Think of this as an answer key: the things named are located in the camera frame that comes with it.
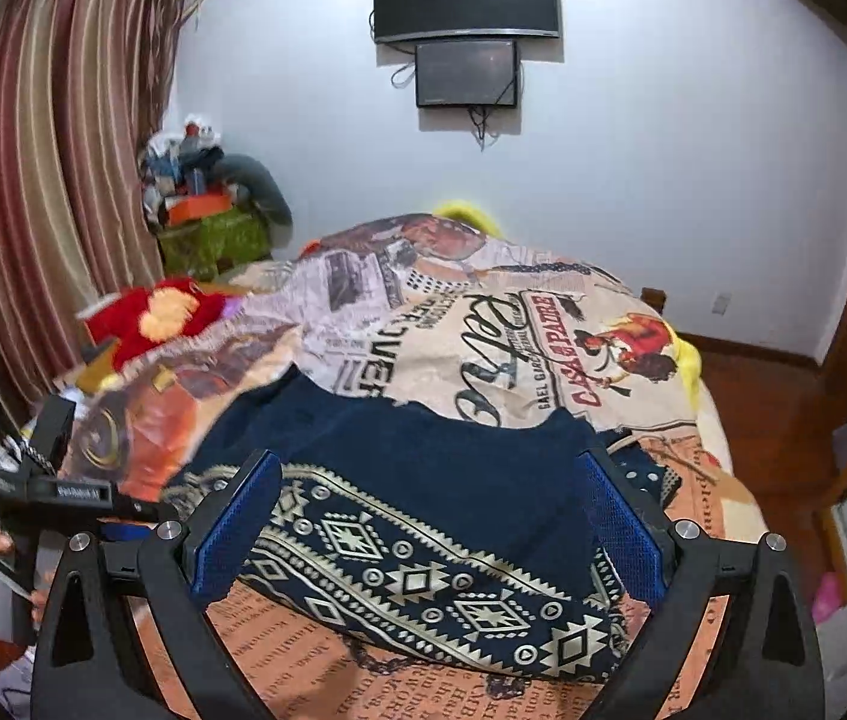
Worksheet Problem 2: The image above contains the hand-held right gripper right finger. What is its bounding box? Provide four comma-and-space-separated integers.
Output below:
577, 444, 825, 720

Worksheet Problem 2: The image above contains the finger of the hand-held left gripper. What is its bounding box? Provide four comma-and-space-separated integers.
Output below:
97, 497, 180, 542

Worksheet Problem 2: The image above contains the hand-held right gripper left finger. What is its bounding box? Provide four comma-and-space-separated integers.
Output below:
33, 448, 285, 720

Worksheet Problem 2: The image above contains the navy patterned garment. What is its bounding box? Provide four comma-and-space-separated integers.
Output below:
160, 371, 675, 685

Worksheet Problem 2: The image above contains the red plush toy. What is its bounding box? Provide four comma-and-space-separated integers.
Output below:
85, 277, 234, 374

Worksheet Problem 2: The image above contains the pink object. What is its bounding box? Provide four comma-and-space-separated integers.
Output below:
813, 574, 846, 625

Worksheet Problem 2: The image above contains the printed blanket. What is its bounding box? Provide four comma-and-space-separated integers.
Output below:
0, 214, 770, 720

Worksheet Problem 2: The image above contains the orange box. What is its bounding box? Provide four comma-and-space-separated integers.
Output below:
166, 193, 234, 227

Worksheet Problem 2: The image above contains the striped curtain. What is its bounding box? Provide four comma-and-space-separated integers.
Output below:
0, 0, 200, 421

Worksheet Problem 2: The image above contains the grey bag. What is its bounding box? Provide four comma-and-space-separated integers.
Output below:
217, 154, 295, 231

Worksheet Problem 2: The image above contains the pile of clutter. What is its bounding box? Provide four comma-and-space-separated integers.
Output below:
139, 116, 227, 230

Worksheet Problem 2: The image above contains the black television cable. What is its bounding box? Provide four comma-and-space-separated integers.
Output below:
466, 106, 501, 153

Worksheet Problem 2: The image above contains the small wall television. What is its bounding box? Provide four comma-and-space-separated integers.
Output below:
414, 39, 521, 110

